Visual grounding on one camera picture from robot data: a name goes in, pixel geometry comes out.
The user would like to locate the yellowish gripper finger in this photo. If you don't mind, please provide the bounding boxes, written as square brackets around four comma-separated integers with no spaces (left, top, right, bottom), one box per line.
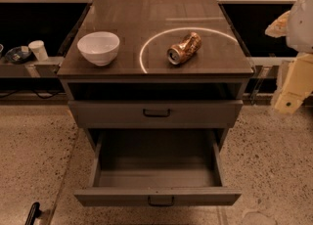
[265,11,290,38]

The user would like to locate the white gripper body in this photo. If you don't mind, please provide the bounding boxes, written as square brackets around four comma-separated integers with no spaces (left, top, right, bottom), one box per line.
[271,53,313,114]

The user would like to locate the grey drawer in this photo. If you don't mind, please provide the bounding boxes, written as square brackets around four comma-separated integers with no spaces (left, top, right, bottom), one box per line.
[68,100,243,129]
[73,128,243,207]

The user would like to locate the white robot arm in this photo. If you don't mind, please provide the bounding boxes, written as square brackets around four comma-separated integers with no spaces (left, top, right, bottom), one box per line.
[265,0,313,113]

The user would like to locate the grey drawer cabinet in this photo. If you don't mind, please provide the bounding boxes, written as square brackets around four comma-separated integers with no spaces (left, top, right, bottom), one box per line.
[58,0,253,144]

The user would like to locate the grey top drawer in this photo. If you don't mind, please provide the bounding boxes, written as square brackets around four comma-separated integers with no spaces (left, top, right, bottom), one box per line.
[68,100,243,129]

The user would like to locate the crushed gold soda can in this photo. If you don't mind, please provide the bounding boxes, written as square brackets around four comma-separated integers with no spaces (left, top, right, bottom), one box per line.
[167,32,201,66]

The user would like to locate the white ceramic bowl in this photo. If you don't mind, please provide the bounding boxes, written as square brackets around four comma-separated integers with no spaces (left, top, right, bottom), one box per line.
[77,31,120,67]

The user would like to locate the white paper cup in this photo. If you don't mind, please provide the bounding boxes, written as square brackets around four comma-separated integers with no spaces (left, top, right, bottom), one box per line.
[28,40,48,61]

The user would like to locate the dark patterned small bowl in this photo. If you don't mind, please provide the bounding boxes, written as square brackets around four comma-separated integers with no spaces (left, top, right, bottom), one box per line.
[5,46,32,65]

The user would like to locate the black object on floor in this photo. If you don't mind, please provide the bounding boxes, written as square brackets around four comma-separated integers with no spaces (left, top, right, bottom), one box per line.
[24,202,41,225]

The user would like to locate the black cable under shelf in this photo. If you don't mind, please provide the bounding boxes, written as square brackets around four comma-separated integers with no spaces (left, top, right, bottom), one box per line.
[0,89,65,100]

